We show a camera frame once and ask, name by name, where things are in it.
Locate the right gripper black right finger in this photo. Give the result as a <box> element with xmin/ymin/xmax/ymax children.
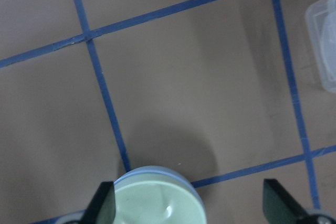
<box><xmin>263</xmin><ymin>179</ymin><xmax>312</xmax><ymax>224</ymax></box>

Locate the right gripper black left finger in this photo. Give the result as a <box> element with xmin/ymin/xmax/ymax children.
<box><xmin>80</xmin><ymin>181</ymin><xmax>116</xmax><ymax>223</ymax></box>

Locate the green bowl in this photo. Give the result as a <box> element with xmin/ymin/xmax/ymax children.
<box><xmin>112</xmin><ymin>173</ymin><xmax>207</xmax><ymax>224</ymax></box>

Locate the blue bowl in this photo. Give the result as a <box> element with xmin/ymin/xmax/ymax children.
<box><xmin>114</xmin><ymin>165</ymin><xmax>207</xmax><ymax>224</ymax></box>

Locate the clear plastic container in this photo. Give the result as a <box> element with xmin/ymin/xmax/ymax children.
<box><xmin>305</xmin><ymin>0</ymin><xmax>335</xmax><ymax>93</ymax></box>

